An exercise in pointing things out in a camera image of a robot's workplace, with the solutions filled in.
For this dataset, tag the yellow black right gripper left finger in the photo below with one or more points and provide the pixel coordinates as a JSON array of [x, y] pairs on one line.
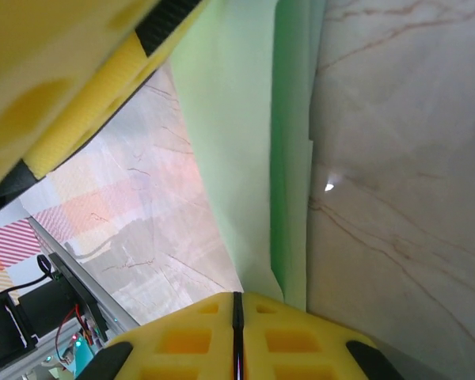
[[174, 344]]

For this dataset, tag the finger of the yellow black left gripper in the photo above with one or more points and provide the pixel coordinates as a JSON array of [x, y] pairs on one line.
[[91, 107], [43, 59]]

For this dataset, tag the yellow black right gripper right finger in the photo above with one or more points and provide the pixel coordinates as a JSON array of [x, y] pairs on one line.
[[301, 344]]

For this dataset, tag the light green paper sheet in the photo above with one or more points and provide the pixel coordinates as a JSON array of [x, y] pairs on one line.
[[237, 118]]

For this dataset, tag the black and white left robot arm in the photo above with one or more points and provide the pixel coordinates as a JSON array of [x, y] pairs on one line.
[[4, 328]]

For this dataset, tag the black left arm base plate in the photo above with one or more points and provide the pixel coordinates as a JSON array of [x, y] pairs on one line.
[[77, 293]]

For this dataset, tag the narrow aluminium rail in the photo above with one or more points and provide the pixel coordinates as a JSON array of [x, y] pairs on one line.
[[83, 269]]

